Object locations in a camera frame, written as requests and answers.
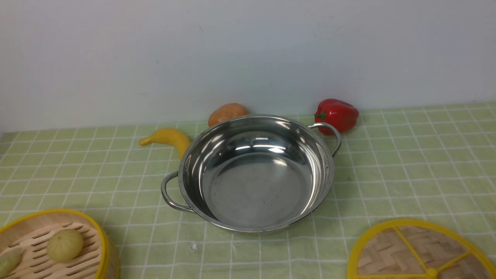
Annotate bamboo steamer basket yellow rim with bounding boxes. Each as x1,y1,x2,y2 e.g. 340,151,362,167
0,208,122,279

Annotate woven bamboo steamer lid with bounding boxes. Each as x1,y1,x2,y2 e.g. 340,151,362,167
346,219,496,279

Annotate orange round fruit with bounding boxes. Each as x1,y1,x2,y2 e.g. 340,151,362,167
208,103,249,127

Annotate yellow banana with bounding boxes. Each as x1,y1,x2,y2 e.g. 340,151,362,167
139,128,191,159

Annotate red bell pepper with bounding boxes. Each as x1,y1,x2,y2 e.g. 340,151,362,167
314,99,360,134

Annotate green checkered tablecloth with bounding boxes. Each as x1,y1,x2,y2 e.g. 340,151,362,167
0,103,496,279

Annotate yellow-green round bun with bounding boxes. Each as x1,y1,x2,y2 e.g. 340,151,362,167
46,229,84,263

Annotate pale green dumpling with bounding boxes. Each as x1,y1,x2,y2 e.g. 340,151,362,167
0,247,22,277

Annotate stainless steel two-handled pot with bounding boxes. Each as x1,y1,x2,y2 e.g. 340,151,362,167
161,115,342,233

